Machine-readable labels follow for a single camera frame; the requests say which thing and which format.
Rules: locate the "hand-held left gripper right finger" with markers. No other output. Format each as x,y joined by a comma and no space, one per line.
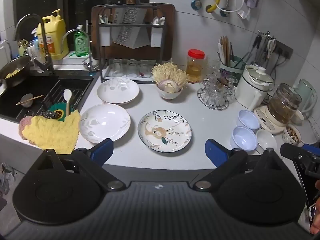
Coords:
215,153

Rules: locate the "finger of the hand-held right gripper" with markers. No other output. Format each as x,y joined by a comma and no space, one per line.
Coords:
312,149
290,151

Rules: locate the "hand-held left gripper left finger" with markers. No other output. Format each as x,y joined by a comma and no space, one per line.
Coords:
102,151

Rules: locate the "plain white bowl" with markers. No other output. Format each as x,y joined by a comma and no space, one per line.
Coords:
266,140

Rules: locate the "white leaf-print plate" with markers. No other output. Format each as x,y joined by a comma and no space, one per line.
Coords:
120,93
107,120

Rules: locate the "light blue bowl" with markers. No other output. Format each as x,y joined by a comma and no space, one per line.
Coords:
243,137
247,118

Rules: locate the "floral painted plate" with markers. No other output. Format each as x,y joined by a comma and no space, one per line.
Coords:
165,132

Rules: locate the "person's right hand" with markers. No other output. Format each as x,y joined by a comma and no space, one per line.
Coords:
317,222

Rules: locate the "speckled ceramic bowl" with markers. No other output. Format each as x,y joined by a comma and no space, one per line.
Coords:
291,135

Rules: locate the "white mug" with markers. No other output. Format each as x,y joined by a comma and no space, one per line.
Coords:
297,117

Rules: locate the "cream kettle base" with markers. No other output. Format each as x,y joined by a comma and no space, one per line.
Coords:
265,118

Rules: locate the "glass kettle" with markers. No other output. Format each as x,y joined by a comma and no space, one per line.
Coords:
285,102

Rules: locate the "yellow cloth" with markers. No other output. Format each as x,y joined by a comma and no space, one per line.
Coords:
52,135

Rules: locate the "green sunflower scrubber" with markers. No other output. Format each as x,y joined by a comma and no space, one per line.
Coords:
60,108

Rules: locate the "white spatula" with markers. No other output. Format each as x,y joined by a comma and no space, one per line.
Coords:
67,96

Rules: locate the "steel wool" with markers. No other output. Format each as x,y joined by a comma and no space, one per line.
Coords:
48,114

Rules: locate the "white electric pot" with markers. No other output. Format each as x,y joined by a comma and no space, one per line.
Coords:
247,90

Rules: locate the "white ceramic footed bowl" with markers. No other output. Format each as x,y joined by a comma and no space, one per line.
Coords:
170,95

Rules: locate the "white drip tray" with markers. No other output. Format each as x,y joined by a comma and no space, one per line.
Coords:
125,80

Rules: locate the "purple glass cup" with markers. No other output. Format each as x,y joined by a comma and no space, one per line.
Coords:
226,73

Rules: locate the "glass pot lid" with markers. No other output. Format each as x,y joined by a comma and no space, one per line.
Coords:
260,76

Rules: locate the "pink cloth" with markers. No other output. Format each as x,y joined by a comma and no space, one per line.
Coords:
23,127

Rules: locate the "halved red onion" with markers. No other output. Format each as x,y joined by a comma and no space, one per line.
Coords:
168,85

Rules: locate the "green utensil holder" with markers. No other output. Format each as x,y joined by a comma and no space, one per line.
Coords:
232,71

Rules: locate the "clear drinking glass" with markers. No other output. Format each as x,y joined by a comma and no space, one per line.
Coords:
145,68
131,68
117,67

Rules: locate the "chrome faucet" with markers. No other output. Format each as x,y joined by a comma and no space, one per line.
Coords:
88,66

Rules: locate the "red-lidded plastic jar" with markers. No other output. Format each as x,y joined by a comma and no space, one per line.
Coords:
195,67

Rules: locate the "wooden chopstick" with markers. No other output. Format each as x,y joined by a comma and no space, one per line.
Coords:
30,99

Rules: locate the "black sink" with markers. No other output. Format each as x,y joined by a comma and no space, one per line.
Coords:
37,87

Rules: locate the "bundle of chopsticks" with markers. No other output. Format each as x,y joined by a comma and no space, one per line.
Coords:
225,50

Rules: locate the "green dish soap bottle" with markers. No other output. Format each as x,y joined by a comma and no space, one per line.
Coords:
81,42

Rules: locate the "black hanging utensil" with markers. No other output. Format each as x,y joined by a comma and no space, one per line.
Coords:
257,45

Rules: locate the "white rack cup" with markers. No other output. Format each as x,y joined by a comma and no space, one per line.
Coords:
105,36
157,36

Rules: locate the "black kitchen faucet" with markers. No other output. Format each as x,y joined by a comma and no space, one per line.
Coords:
45,47

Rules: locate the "dark frying pan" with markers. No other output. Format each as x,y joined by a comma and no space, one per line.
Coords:
17,66

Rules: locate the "yellow detergent jug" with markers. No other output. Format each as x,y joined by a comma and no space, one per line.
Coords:
55,37

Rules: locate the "steel cleaver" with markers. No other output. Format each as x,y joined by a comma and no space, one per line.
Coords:
127,30

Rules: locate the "black knife rack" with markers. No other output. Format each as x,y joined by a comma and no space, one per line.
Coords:
130,25

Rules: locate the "brown cutting board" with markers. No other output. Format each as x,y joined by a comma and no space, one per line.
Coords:
170,30

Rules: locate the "small pale yellow kettle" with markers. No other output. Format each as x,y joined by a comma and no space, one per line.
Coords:
22,46

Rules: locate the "dark wall socket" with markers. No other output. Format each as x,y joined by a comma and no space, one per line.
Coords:
283,50

